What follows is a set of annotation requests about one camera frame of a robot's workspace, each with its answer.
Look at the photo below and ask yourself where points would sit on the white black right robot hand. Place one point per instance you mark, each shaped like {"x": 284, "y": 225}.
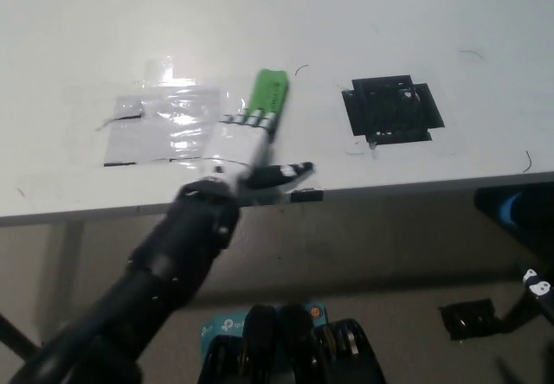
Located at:
{"x": 536, "y": 286}

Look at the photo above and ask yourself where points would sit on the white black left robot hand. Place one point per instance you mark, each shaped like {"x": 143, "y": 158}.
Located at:
{"x": 238, "y": 146}

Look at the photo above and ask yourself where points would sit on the green whiteboard eraser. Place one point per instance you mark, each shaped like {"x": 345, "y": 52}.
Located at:
{"x": 270, "y": 94}

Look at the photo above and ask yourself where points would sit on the black floor tape patch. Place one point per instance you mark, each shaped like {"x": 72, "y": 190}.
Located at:
{"x": 469, "y": 319}

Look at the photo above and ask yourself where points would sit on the clear plastic sheet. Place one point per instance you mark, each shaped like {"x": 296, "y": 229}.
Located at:
{"x": 166, "y": 124}

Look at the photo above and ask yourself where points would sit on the small black tape piece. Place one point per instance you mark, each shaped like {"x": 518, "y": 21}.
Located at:
{"x": 308, "y": 195}

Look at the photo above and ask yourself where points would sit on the black tape square patch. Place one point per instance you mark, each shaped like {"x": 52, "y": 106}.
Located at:
{"x": 389, "y": 109}

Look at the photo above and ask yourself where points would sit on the teal router box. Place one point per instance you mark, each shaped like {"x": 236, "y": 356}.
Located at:
{"x": 225, "y": 325}

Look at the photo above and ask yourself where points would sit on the white table leg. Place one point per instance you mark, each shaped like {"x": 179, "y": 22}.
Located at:
{"x": 74, "y": 267}

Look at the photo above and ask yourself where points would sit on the black diagonal table leg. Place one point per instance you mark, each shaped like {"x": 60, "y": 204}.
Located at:
{"x": 15, "y": 336}

